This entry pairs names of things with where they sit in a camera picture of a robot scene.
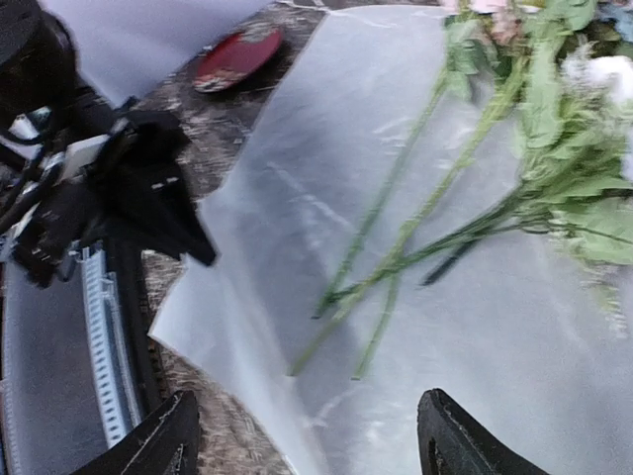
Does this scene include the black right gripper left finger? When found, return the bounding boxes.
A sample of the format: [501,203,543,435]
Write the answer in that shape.
[73,390,201,475]

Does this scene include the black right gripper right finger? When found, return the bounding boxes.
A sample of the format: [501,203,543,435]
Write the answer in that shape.
[417,388,544,474]

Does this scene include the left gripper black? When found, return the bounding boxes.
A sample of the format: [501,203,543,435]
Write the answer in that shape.
[86,111,217,266]

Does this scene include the translucent white wrapping paper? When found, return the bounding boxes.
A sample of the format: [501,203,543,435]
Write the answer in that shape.
[147,0,633,475]

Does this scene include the pink peony fake stem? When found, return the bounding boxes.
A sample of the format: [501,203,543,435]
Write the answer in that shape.
[289,0,550,377]

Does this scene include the lilac hydrangea fake bunch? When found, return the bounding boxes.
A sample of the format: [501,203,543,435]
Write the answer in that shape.
[319,43,632,321]

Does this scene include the small pink fake rose stem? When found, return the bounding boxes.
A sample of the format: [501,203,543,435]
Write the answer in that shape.
[313,65,449,320]

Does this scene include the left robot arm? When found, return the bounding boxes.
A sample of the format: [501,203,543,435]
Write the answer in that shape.
[1,1,216,474]

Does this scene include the red floral dish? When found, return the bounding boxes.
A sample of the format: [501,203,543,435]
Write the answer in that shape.
[192,22,283,94]

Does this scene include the white slotted cable duct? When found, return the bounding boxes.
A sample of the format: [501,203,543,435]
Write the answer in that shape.
[81,247,141,447]

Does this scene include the black front rail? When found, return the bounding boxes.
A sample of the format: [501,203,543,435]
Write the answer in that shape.
[105,238,168,417]

